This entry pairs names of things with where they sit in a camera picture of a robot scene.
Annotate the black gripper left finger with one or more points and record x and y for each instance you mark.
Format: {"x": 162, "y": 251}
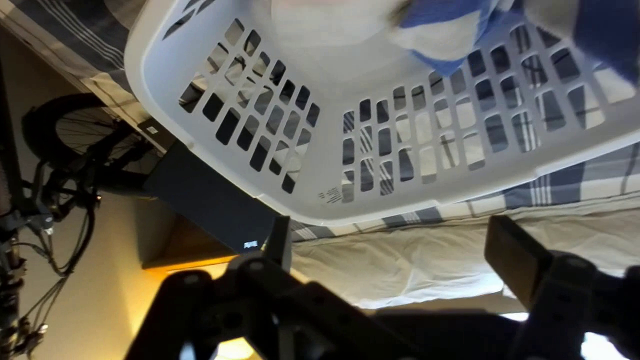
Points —
{"x": 220, "y": 320}

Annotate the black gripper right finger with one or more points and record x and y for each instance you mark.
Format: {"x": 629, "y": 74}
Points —
{"x": 573, "y": 313}

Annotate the blue and white striped towel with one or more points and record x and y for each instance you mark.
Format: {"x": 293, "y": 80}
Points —
{"x": 600, "y": 32}

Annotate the white plastic washing basket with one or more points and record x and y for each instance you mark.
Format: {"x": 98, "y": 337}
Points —
{"x": 321, "y": 86}

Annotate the white pillow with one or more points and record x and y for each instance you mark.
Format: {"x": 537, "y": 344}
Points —
{"x": 412, "y": 260}

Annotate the black bicycle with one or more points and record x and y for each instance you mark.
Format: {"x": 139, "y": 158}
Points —
{"x": 61, "y": 140}

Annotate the blue plaid duvet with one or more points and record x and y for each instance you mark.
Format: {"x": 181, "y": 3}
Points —
{"x": 72, "y": 32}

